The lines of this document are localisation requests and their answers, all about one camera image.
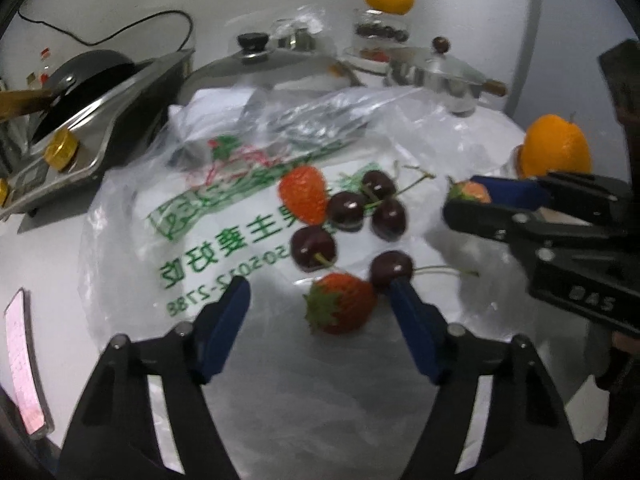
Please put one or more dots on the black wok pan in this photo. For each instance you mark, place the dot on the black wok pan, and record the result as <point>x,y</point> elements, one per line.
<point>76,84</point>

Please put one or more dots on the dark cherry top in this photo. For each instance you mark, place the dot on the dark cherry top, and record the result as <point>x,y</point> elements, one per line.
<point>377,187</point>

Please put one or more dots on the clear printed plastic bag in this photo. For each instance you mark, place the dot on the clear printed plastic bag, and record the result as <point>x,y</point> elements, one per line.
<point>167,234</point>

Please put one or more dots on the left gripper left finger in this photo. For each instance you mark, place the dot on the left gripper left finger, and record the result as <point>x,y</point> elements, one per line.
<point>111,434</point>

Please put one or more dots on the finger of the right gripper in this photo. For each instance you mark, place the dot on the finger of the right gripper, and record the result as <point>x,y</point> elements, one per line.
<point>500,219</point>
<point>556,188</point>

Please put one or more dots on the pale strawberry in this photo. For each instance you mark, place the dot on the pale strawberry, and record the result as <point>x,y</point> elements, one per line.
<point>468,190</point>

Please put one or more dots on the dark cherry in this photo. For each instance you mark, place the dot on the dark cherry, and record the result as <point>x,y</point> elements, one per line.
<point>346,211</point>
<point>389,266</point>
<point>313,248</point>
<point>377,187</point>
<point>389,220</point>

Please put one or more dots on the black camera box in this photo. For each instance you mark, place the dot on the black camera box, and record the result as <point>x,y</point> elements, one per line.
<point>620,68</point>

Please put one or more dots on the silver induction cooker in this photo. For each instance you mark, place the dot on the silver induction cooker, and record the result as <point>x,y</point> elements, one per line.
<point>104,134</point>

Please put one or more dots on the dark cherry front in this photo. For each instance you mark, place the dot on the dark cherry front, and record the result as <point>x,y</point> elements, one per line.
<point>389,266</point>

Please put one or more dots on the large steel glass lid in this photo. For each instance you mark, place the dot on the large steel glass lid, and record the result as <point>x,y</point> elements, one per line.
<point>258,65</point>

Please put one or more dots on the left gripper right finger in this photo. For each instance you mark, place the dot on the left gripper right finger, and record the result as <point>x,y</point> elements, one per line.
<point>527,433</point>

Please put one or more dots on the small steel cup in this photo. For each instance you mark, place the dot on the small steel cup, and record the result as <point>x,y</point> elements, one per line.
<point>293,35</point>

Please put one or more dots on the red strawberry on bag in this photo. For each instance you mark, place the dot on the red strawberry on bag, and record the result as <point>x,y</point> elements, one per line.
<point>303,191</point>

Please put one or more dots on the pink white device edge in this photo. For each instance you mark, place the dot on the pink white device edge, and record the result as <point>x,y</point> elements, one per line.
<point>25,379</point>

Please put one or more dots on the steel pot with lid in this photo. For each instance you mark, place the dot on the steel pot with lid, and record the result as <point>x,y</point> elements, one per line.
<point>459,85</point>

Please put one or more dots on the red strawberry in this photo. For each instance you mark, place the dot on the red strawberry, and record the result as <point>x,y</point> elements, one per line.
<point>303,191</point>
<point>339,304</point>

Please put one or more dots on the glass jar with cherries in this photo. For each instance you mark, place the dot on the glass jar with cherries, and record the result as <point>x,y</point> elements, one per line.
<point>374,33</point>

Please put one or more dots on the large orange with stem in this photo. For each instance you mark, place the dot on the large orange with stem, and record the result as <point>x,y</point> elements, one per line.
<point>553,143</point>

